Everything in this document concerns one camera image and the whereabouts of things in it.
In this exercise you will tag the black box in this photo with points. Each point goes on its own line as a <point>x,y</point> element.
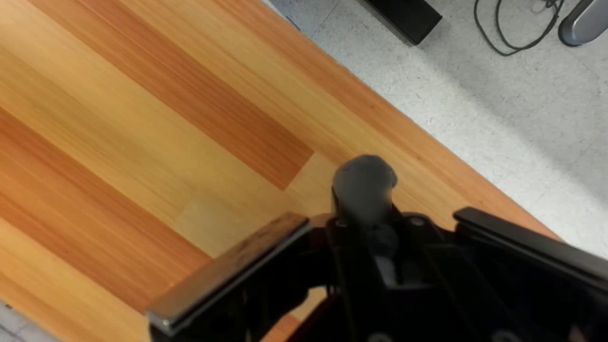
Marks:
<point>406,15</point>

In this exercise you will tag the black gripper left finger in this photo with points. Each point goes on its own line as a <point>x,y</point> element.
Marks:
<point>235,272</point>

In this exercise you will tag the grey rounded object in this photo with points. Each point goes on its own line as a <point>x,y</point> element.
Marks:
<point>586,21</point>

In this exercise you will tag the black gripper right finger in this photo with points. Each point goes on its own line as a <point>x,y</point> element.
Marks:
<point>539,266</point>

